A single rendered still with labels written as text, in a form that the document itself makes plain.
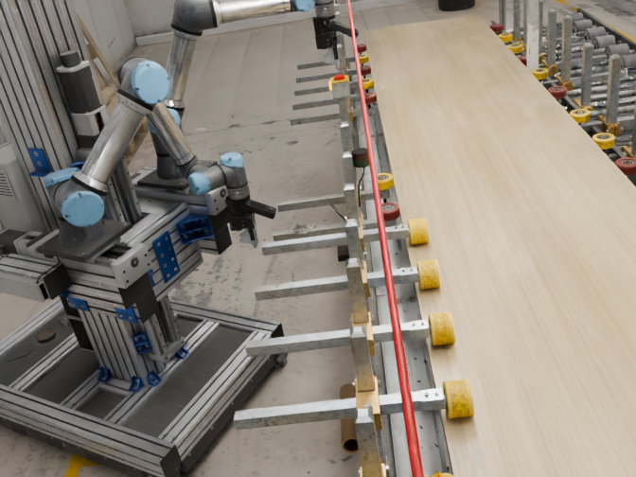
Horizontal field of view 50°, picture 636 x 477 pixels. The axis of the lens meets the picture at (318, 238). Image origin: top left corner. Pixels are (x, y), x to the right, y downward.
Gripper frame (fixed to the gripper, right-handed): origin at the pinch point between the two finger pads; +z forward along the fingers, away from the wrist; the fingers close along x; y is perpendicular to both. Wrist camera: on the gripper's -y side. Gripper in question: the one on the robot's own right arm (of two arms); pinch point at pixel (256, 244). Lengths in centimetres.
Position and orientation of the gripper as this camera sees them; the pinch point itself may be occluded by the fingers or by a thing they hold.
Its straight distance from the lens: 246.8
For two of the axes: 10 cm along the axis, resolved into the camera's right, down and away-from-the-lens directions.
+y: -9.9, 1.2, 0.8
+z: 1.5, 8.6, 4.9
